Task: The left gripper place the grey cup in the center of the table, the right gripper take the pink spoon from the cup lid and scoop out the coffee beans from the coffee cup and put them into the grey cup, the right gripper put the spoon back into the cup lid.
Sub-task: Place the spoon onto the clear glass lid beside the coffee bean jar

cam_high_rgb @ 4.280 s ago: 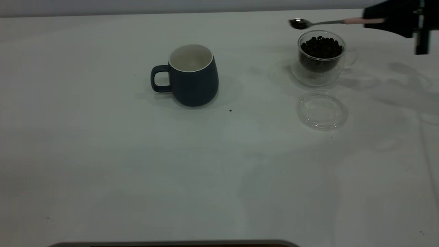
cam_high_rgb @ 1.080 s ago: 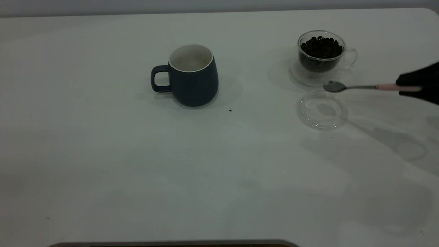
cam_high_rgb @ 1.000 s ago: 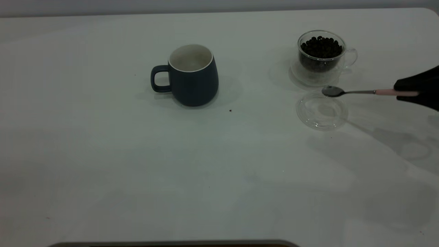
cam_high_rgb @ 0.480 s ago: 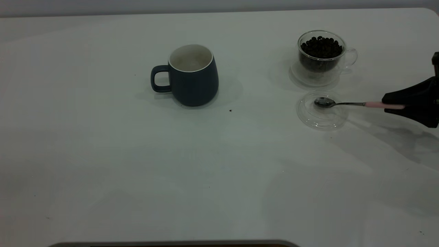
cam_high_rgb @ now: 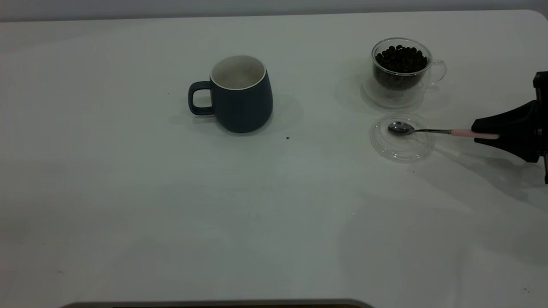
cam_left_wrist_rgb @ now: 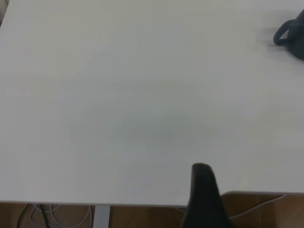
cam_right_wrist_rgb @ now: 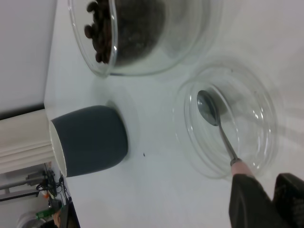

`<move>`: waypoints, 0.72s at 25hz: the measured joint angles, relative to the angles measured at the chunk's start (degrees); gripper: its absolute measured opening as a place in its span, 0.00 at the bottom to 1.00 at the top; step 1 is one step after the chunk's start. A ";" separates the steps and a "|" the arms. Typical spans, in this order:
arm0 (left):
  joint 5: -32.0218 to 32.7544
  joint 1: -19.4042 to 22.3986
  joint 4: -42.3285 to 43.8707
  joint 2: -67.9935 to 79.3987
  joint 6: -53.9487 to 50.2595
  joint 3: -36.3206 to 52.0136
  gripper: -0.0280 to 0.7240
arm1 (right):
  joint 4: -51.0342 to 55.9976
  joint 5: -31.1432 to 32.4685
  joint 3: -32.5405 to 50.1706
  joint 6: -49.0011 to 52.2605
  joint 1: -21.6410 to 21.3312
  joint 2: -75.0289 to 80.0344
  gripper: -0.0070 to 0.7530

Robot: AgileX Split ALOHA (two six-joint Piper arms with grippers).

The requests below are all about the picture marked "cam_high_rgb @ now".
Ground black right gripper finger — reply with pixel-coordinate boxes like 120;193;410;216
475;133;540;163
471;100;539;134

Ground dark grey ceramic mug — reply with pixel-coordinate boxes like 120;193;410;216
188;55;274;133

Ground clear glass handled cup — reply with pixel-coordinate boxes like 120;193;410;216
371;38;447;92

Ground coffee beans pile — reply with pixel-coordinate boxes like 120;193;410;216
374;44;428;90

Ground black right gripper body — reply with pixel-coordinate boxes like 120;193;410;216
533;71;548;185

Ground clear glass saucer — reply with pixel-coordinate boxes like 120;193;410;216
361;73;429;108
370;112;435;163

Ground metal spoon pink handle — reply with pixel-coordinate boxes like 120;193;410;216
387;121;500;140

